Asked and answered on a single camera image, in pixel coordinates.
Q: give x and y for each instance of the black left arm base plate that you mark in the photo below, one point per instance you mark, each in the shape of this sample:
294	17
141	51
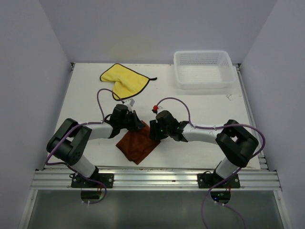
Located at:
78	182

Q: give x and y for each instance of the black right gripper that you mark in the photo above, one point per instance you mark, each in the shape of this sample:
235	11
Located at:
154	133

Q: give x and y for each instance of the white perforated plastic basket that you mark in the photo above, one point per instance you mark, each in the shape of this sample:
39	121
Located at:
207	69

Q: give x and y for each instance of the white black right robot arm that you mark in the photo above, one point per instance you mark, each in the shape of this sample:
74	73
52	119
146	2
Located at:
237	144

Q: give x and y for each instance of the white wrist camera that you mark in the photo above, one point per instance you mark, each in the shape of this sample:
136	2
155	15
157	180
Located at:
129	104
155	109

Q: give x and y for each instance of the yellow microfiber towel black trim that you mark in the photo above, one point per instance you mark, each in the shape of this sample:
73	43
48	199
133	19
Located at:
127	82

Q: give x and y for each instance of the aluminium right side rail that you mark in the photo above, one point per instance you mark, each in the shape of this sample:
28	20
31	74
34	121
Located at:
261	156

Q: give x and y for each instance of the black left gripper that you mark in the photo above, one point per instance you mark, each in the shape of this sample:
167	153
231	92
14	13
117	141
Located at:
136	123

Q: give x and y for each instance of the brown microfiber towel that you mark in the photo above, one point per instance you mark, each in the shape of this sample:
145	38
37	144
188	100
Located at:
137	145

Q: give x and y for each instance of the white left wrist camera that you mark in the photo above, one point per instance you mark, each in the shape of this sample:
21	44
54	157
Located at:
129	104

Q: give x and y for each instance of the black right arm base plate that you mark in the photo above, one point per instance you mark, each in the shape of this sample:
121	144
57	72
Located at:
205	180

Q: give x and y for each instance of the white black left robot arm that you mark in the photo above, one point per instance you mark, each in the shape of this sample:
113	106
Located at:
70	140

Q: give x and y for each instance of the aluminium table edge rail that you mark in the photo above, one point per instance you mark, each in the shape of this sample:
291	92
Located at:
156	179

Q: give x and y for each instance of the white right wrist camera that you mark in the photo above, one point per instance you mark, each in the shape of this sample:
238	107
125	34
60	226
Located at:
155	109

